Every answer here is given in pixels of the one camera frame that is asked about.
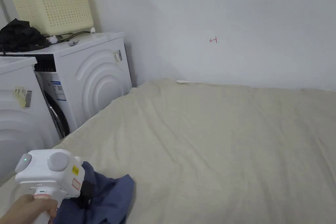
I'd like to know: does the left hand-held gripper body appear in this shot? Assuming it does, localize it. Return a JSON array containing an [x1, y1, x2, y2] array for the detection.
[[14, 149, 94, 224]]

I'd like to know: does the dark blue shirt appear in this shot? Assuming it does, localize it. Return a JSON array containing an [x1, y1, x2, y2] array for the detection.
[[51, 161, 136, 224]]

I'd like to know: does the person's left hand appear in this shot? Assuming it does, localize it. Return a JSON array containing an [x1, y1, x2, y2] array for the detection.
[[0, 194, 59, 224]]

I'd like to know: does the white washing machine with basket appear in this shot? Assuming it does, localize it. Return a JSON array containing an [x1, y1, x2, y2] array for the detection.
[[0, 0, 133, 140]]

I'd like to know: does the bed with beige sheet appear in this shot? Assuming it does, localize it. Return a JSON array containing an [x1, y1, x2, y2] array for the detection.
[[0, 77, 336, 224]]

